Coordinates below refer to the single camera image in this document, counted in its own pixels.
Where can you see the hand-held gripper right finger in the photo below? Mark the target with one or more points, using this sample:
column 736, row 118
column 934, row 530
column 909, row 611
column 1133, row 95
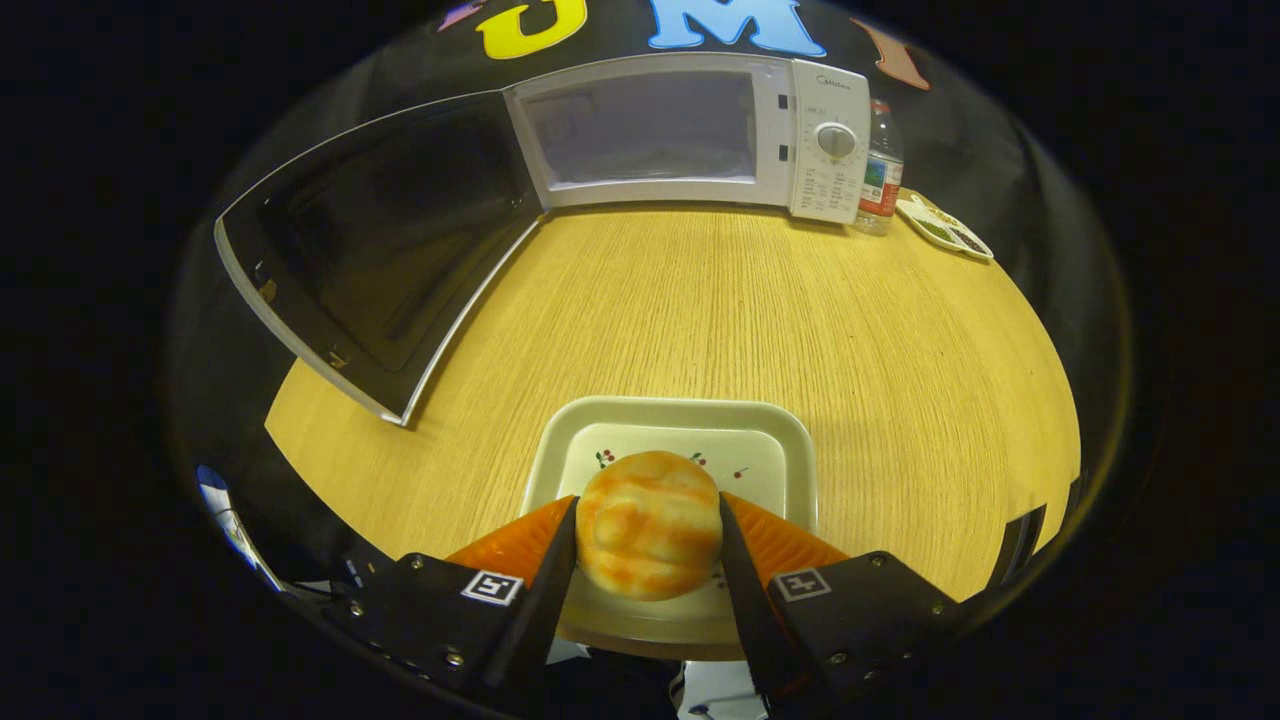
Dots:
column 750, row 600

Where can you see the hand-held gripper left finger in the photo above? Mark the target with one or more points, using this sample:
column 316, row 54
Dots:
column 545, row 600

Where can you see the round bread bun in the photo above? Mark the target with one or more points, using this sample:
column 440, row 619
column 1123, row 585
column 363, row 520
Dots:
column 650, row 525

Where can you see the white microwave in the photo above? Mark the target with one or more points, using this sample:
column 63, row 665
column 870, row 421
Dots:
column 835, row 190

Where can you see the square cream plate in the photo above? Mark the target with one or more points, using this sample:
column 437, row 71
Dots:
column 760, row 440

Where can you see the divided dish of beans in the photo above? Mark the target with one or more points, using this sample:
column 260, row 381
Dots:
column 945, row 232

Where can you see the red label water bottle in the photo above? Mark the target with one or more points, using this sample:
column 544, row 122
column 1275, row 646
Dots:
column 880, row 180

